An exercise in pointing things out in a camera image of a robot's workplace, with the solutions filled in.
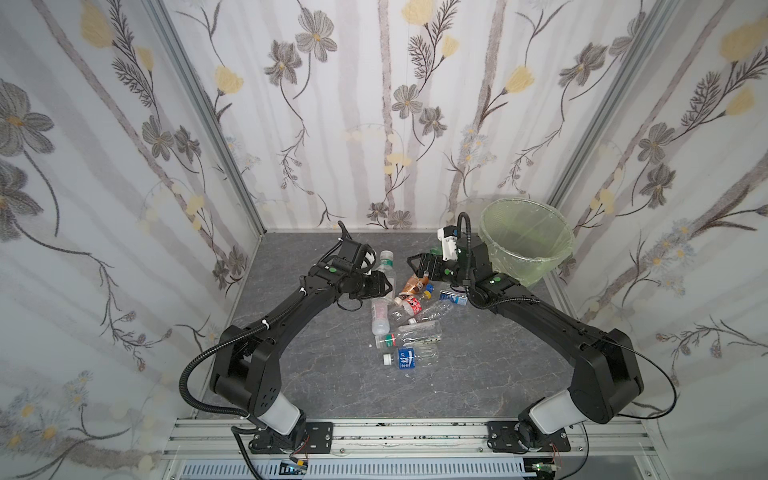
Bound clear bottle green label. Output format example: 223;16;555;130
376;250;396;302

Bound white bottle red cap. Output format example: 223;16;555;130
371;298;390;336

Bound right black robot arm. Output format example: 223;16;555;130
407;243;644;453

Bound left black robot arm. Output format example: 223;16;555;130
209;238;392;445

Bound mesh bin with green bag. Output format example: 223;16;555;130
479;197;574;287

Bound green soda bottle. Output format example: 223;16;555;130
428;266;456;284

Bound orange copper label bottle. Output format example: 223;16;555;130
398;275;429;299

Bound crushed bottle blue cap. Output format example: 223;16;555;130
420;284;468;306

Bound crushed bottle red label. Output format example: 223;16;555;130
389;297;454;325

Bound clear bottle green cap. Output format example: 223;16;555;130
375;321;442;349

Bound clear bottle blue label white cap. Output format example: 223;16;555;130
382;344;439;370

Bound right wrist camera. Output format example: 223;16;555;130
437;225;460;261

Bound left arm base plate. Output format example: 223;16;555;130
248;422;334;455

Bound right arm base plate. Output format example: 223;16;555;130
486;420;571;455

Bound aluminium frame rail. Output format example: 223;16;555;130
161;418;670;479

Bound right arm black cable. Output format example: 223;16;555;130
557;341;679;480

